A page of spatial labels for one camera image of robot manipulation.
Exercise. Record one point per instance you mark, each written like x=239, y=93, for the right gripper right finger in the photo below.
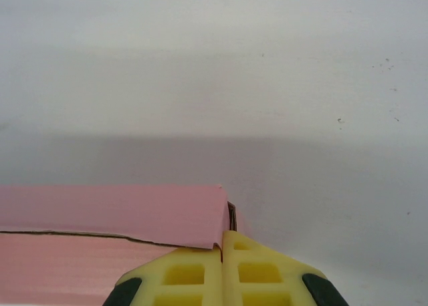
x=261, y=272

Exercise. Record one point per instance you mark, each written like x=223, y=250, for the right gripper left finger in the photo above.
x=187, y=272

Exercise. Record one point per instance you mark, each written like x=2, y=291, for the pink cardboard box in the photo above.
x=100, y=219

